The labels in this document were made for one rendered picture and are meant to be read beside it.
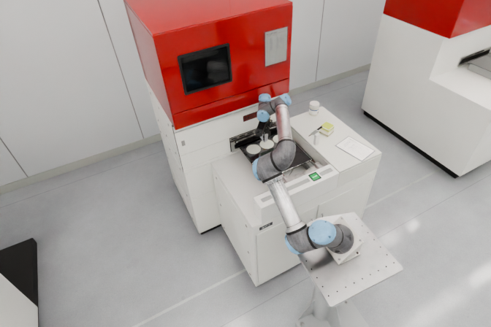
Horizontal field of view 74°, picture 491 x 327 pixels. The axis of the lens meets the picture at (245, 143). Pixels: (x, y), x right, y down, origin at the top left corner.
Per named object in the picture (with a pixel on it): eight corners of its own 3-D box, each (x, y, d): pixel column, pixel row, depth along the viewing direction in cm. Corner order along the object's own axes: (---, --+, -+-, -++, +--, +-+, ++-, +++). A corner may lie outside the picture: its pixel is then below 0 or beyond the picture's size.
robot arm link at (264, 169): (316, 252, 157) (269, 151, 163) (291, 260, 164) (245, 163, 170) (324, 243, 167) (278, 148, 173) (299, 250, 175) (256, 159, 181)
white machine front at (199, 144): (183, 170, 225) (171, 125, 199) (282, 132, 251) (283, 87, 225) (184, 173, 223) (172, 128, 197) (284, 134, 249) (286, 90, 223)
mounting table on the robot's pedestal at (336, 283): (397, 281, 173) (404, 268, 164) (327, 318, 160) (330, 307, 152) (345, 218, 204) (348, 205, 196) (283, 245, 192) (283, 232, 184)
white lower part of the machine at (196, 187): (174, 185, 325) (155, 120, 272) (247, 157, 352) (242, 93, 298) (200, 239, 277) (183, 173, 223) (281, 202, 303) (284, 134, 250)
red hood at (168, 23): (145, 77, 245) (121, -5, 206) (240, 52, 271) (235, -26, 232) (175, 131, 194) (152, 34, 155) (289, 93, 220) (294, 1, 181)
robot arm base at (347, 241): (359, 239, 164) (351, 235, 158) (340, 260, 167) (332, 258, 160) (339, 218, 175) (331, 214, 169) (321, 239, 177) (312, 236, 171)
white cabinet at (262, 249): (221, 229, 283) (210, 163, 230) (311, 187, 314) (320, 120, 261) (256, 294, 240) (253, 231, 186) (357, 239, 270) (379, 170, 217)
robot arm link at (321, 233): (345, 244, 158) (333, 239, 149) (321, 251, 165) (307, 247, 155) (339, 220, 165) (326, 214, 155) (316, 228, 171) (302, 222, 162)
